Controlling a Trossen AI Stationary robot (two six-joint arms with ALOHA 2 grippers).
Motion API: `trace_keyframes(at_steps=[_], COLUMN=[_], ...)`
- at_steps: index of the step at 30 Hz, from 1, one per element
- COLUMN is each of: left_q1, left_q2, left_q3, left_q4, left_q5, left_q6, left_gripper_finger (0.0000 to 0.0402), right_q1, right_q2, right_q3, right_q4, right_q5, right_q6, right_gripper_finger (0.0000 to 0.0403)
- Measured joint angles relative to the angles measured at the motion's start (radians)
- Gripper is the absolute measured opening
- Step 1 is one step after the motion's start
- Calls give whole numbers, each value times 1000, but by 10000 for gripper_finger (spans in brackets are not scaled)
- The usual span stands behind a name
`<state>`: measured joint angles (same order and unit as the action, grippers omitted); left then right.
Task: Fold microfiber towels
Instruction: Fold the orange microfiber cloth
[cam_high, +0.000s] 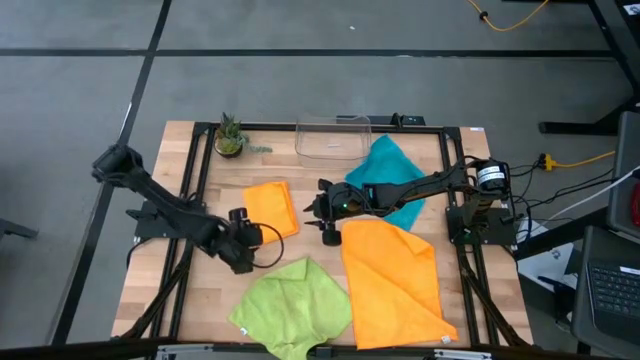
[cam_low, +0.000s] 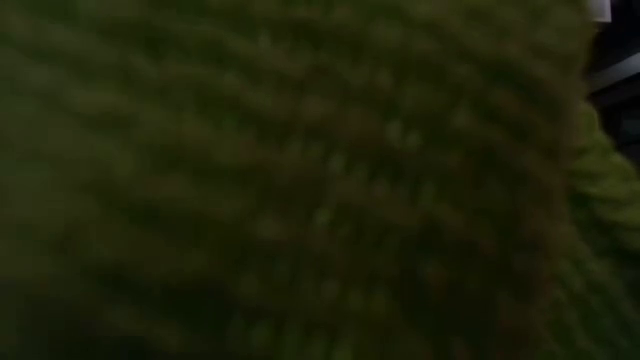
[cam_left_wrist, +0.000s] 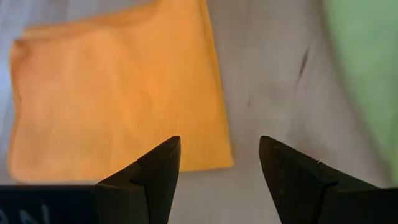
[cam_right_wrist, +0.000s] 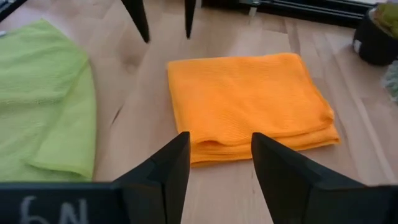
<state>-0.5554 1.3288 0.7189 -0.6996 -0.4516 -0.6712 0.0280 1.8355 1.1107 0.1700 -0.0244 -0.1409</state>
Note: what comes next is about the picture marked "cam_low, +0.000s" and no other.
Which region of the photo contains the green microfiber towel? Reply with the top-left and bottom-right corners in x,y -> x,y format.
0,0 -> 640,360

